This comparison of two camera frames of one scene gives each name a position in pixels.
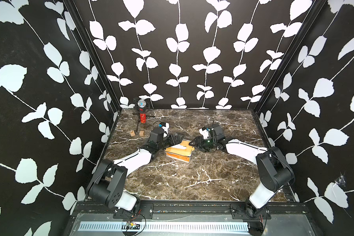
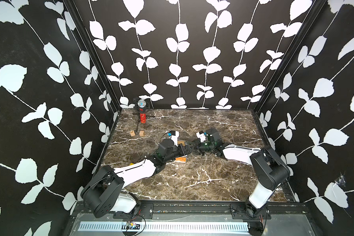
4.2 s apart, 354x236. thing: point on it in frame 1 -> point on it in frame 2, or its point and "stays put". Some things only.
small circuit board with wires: [132, 225] stays put
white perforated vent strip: [229, 227] stays put
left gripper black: [177, 140] -> [186, 148]
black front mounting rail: [238, 210] stays put
